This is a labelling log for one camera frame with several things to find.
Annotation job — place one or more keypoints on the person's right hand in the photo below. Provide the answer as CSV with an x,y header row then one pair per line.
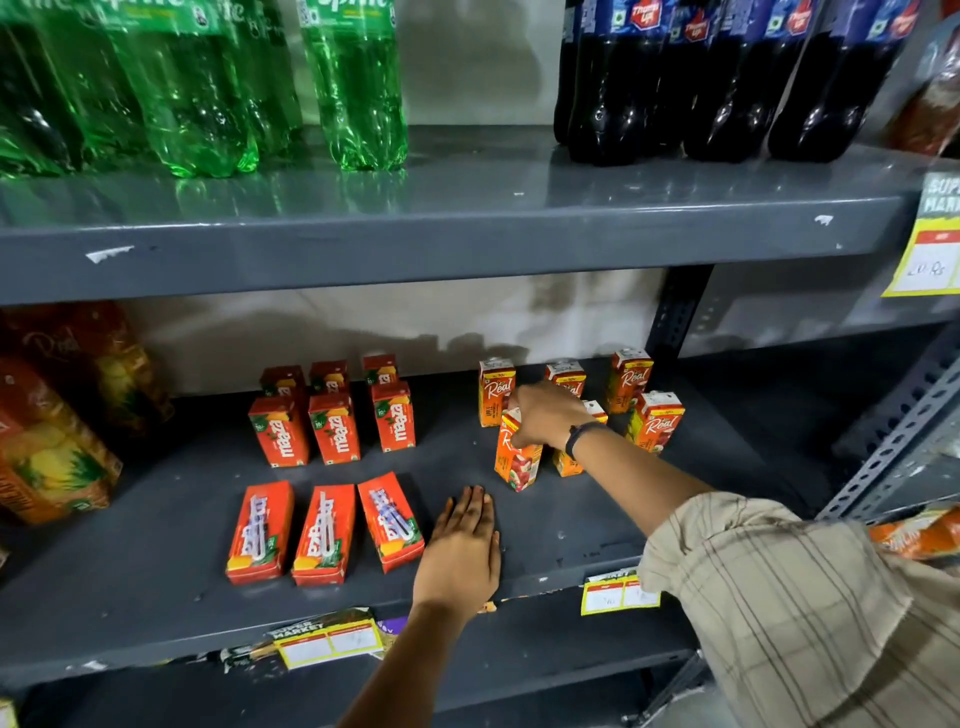
x,y
547,416

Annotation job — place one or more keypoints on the person's left hand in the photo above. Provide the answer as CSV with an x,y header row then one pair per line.
x,y
461,562

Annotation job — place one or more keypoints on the red Maaza carton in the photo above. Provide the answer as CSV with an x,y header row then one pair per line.
x,y
259,532
324,536
390,521

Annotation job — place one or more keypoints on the red Maaza cartons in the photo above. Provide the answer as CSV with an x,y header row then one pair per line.
x,y
334,427

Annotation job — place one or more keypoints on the grey metal shelf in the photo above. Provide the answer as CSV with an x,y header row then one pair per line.
x,y
450,240

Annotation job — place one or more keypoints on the large Real pineapple juice cartons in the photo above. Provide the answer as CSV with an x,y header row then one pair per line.
x,y
52,450

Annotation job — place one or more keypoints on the person's right forearm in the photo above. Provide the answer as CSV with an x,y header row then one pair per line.
x,y
637,476

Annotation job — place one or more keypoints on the person's left forearm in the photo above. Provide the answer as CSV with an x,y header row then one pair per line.
x,y
405,675

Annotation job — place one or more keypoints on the yellow shelf price tag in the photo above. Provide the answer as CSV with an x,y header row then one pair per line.
x,y
330,643
619,595
930,255

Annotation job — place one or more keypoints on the black wristband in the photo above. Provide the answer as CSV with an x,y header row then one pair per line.
x,y
581,435

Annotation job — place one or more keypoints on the torn label strip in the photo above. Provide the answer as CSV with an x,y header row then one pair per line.
x,y
247,654

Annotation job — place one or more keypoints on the grey perforated metal rack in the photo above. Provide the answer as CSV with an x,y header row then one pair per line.
x,y
795,390

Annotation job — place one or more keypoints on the beige plaid shirt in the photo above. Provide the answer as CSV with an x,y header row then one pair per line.
x,y
810,622

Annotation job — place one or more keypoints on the dark cola bottle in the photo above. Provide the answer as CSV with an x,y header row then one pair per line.
x,y
679,82
619,90
840,90
742,90
562,75

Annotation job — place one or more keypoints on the orange snack packet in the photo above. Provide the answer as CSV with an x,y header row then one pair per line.
x,y
915,534

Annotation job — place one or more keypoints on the brown drink bottle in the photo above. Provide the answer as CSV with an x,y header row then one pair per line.
x,y
930,105

